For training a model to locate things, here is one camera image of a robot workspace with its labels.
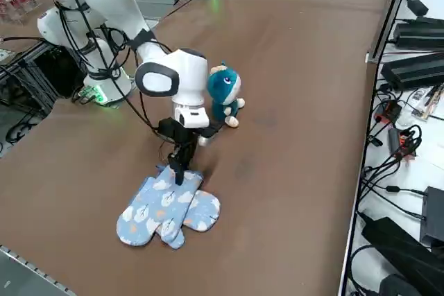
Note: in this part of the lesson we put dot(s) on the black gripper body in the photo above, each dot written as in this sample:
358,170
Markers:
171,131

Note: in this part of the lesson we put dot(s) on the blue cloud print oven mitt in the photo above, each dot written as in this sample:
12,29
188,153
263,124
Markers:
204,209
152,206

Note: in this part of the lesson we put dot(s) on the small blue plush doll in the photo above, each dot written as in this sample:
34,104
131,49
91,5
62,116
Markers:
222,84

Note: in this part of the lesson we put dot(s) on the red black electronic device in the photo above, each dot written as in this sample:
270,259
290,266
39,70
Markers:
388,110

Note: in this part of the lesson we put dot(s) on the long black power supply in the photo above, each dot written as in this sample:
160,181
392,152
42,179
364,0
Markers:
419,34
412,70

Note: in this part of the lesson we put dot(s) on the black box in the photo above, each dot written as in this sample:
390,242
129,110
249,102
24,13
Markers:
433,216

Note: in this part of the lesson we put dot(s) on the small black power adapter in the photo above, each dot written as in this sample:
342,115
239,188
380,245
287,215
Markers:
418,6

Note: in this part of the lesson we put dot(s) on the black aluminium frame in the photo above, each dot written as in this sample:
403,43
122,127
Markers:
52,67

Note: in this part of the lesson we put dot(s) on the aluminium frame post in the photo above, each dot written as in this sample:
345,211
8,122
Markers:
390,8

